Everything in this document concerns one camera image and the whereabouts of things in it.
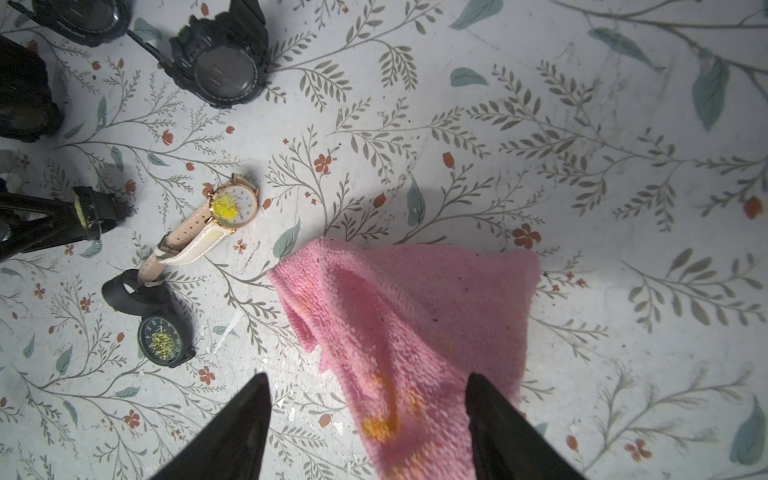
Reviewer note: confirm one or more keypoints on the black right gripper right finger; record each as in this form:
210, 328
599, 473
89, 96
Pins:
504, 444

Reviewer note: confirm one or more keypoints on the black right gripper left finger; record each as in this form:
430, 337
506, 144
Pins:
232, 445

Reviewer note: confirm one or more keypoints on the pink cloth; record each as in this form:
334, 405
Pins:
402, 328

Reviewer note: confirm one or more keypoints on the black strap wristwatch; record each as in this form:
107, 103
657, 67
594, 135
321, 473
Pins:
223, 60

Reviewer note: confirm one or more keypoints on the green dial watch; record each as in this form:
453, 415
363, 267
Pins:
165, 338

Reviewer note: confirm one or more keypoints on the beige strap watch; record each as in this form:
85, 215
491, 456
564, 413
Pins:
228, 208

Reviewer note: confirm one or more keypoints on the black narrow strap watch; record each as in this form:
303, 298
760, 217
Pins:
30, 223

